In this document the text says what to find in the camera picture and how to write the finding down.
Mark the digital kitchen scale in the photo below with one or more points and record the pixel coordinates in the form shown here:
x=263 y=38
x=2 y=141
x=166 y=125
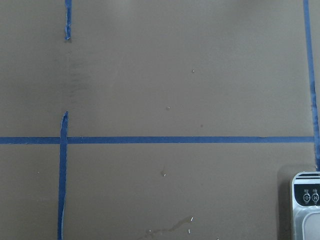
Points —
x=305 y=206

